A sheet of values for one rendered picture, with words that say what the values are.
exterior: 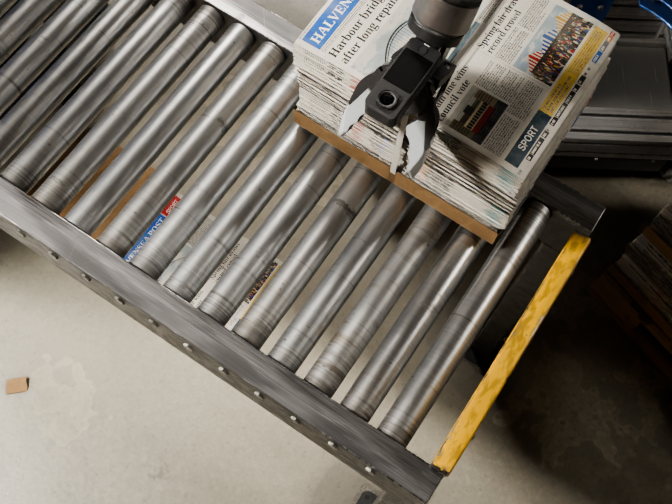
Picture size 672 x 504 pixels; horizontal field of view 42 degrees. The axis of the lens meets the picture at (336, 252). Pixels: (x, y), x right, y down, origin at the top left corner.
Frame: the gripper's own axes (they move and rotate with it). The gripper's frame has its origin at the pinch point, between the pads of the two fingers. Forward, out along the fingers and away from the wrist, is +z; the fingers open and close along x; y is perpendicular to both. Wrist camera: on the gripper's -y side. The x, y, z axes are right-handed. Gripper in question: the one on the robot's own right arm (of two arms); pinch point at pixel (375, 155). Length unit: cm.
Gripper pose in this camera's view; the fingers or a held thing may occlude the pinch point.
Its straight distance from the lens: 120.1
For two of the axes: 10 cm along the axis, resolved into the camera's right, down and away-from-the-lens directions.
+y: 4.6, -4.8, 7.5
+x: -8.3, -5.3, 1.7
